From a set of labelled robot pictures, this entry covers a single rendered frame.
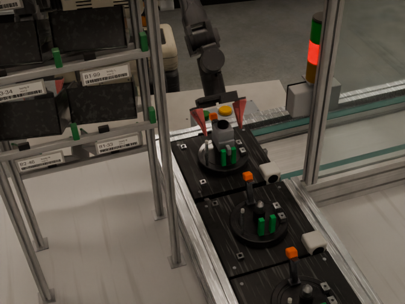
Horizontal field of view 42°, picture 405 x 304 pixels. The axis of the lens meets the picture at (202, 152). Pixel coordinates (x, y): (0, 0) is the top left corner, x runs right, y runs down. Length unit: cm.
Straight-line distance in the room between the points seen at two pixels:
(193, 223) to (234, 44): 275
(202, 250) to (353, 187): 49
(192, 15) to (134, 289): 70
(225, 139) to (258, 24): 290
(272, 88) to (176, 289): 90
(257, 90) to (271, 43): 207
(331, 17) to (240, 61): 264
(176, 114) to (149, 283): 69
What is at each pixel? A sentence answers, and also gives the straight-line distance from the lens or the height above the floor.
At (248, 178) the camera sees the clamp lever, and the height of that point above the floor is 106.
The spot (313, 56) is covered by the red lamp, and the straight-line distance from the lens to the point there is 122.
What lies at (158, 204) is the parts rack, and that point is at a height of 90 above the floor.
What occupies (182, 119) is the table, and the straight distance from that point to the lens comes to 180.
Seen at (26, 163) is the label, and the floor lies 129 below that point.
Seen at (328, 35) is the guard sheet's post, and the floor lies 140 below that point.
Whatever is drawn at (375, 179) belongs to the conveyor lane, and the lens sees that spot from 154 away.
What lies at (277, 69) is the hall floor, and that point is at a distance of 368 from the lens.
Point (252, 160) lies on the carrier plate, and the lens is 146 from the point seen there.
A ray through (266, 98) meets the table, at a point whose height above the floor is 86.
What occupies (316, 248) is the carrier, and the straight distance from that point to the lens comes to 125.
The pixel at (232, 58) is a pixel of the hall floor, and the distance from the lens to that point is 380.
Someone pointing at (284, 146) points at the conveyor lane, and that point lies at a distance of 160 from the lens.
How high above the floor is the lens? 194
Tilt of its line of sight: 41 degrees down
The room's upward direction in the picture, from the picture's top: 2 degrees counter-clockwise
